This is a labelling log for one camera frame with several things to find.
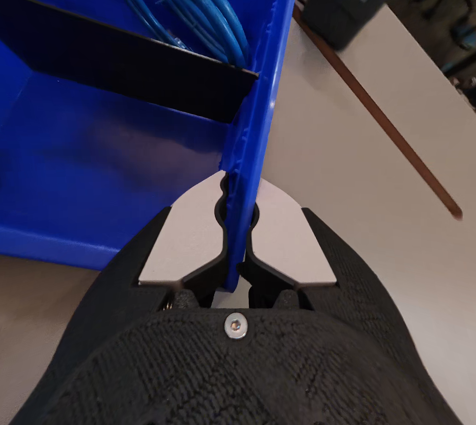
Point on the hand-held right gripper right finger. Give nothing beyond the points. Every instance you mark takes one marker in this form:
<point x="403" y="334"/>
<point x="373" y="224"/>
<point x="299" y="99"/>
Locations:
<point x="290" y="242"/>

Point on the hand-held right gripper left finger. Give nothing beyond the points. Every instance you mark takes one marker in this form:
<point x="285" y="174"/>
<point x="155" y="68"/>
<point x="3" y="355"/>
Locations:
<point x="186" y="239"/>

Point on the blue storage bin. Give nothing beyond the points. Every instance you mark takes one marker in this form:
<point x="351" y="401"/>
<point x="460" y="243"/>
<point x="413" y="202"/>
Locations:
<point x="93" y="172"/>

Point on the black bin divider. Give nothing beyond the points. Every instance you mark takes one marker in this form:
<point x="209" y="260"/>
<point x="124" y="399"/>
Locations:
<point x="111" y="60"/>

